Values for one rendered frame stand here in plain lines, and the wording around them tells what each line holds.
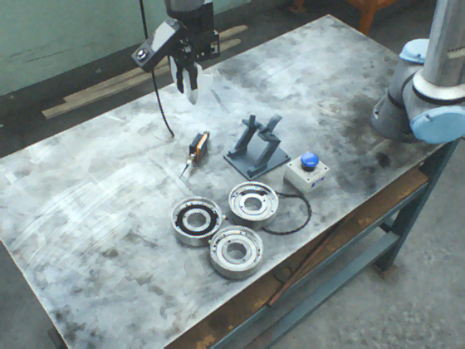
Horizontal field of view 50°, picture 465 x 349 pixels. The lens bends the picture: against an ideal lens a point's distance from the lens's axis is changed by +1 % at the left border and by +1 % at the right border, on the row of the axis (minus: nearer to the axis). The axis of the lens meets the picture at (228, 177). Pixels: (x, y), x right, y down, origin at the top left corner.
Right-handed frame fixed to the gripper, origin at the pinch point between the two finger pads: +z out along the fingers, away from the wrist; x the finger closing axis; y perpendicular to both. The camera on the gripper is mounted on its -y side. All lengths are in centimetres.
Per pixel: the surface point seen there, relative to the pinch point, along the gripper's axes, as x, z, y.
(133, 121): 17.2, 16.1, -6.6
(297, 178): -22.0, 16.0, 14.5
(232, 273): -34.0, 15.8, -11.4
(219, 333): -31, 44, -14
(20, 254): -6.4, 15.6, -43.0
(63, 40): 143, 62, 12
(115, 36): 146, 71, 39
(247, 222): -25.9, 15.6, -2.0
